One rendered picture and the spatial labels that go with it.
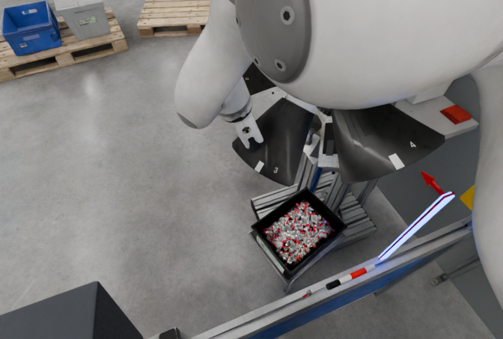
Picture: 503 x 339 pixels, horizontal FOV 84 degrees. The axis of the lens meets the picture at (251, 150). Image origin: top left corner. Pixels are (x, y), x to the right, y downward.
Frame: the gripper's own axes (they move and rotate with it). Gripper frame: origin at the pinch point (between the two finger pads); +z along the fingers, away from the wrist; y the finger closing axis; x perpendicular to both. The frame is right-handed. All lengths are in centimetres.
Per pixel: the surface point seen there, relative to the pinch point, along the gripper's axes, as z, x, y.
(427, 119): 40, -65, 2
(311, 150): 17.2, -15.9, 0.3
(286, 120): 2.4, -11.4, 4.0
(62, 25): 60, 125, 303
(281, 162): 10.0, -4.8, -3.1
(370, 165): -4.8, -19.9, -22.3
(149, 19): 86, 40, 282
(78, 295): -29, 29, -30
